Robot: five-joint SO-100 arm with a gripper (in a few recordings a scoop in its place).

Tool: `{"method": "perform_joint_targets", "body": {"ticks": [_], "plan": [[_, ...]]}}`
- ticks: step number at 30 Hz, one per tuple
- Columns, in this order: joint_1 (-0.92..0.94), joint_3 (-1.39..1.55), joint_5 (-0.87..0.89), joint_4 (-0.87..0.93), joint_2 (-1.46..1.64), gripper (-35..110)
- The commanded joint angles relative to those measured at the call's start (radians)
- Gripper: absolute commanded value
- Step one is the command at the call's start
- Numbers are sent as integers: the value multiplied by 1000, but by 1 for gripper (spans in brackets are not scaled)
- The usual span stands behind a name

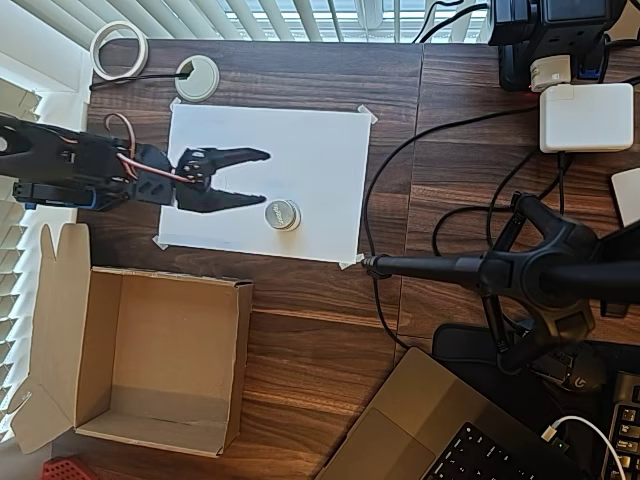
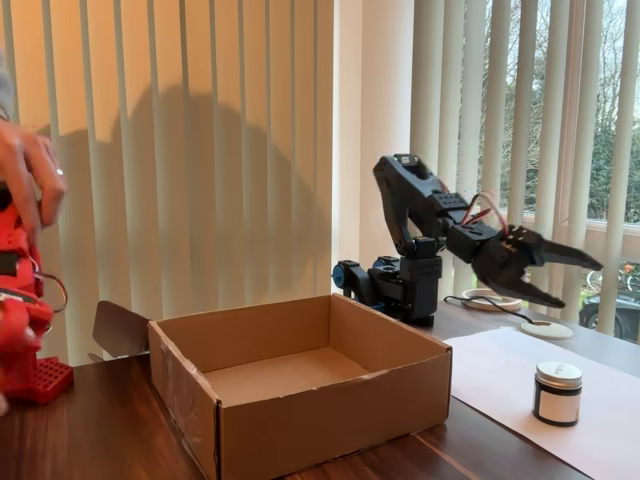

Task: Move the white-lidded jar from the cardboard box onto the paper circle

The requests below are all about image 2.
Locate dark glass jar silver lid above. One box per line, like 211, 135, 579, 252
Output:
532, 360, 584, 428

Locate red leader robot arm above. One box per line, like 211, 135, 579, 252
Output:
0, 184, 75, 406

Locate grey sleeved forearm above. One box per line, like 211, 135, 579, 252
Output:
0, 47, 16, 121

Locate open cardboard box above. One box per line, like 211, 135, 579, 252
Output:
88, 293, 454, 480

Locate person's hand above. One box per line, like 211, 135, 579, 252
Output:
0, 119, 69, 241

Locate masking tape roll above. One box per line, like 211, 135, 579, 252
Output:
460, 288, 523, 312

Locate dark parked car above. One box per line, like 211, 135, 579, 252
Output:
578, 292, 640, 344

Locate parked bicycle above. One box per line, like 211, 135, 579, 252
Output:
582, 262, 640, 296

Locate white paper sheet with circles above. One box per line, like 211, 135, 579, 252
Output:
442, 325, 640, 480

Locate white window blinds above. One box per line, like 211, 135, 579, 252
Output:
412, 0, 640, 341

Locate black blue table clamp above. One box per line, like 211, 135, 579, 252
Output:
331, 259, 386, 314

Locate cream vertical blinds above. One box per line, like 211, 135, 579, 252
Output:
0, 0, 335, 366

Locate thin black cable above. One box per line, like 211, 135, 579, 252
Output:
443, 294, 539, 327

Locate white desk cable grommet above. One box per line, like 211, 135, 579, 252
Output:
519, 320, 575, 341

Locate red white servo cable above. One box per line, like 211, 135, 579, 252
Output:
462, 191, 511, 236

